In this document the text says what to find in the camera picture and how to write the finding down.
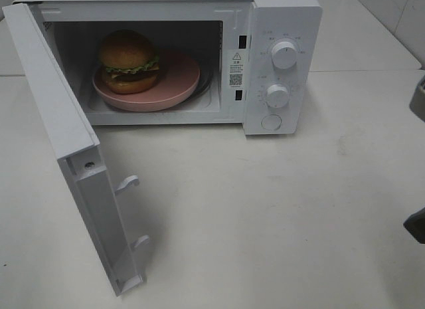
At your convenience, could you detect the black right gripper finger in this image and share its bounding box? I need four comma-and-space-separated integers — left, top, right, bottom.
403, 208, 425, 244
410, 78, 425, 115

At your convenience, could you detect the white round door button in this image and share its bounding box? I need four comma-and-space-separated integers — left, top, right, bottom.
261, 114, 282, 131

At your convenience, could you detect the burger with lettuce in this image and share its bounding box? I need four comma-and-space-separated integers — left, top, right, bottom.
98, 29, 160, 94

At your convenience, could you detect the white microwave door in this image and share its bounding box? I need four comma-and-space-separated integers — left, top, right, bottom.
3, 3, 149, 296

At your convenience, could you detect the lower white round knob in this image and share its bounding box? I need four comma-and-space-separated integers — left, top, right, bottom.
265, 84, 290, 108

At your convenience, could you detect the white round knob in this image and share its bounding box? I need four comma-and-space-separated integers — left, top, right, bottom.
265, 84, 290, 108
270, 38, 299, 70

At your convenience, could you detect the upper white round knob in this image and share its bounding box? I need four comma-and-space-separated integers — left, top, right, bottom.
270, 38, 299, 70

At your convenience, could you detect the white microwave oven body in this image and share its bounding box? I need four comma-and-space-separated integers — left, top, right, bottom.
11, 0, 322, 135

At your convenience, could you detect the white warning label sticker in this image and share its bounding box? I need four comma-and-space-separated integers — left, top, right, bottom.
226, 49, 246, 88

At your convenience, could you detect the glass microwave turntable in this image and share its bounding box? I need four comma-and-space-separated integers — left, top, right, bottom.
185, 67, 213, 102

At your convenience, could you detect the pink plate rim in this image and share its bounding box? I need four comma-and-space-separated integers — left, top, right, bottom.
92, 49, 201, 112

